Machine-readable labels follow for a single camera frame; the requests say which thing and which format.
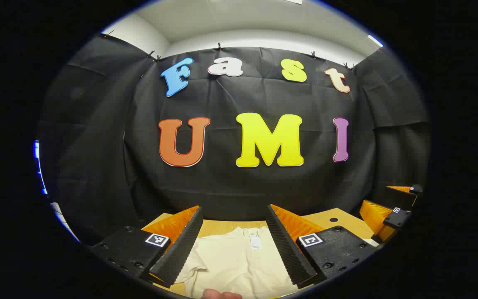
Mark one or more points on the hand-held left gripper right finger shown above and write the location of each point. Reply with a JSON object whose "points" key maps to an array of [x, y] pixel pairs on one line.
{"points": [[288, 249]]}

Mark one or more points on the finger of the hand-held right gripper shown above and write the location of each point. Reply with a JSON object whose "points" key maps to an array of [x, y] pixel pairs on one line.
{"points": [[401, 198], [394, 219]]}

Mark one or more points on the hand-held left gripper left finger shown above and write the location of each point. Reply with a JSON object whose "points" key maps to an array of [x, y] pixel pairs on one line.
{"points": [[181, 249]]}

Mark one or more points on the cream sweatshirt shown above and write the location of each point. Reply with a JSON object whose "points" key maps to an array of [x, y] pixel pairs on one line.
{"points": [[239, 265]]}

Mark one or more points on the white desk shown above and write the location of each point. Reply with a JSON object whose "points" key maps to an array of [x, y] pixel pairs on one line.
{"points": [[60, 216]]}

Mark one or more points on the ceiling light strip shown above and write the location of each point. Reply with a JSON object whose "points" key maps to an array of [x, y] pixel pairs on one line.
{"points": [[375, 40]]}

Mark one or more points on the blue-white lit panel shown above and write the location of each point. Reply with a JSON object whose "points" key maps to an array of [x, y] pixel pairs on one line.
{"points": [[36, 149]]}

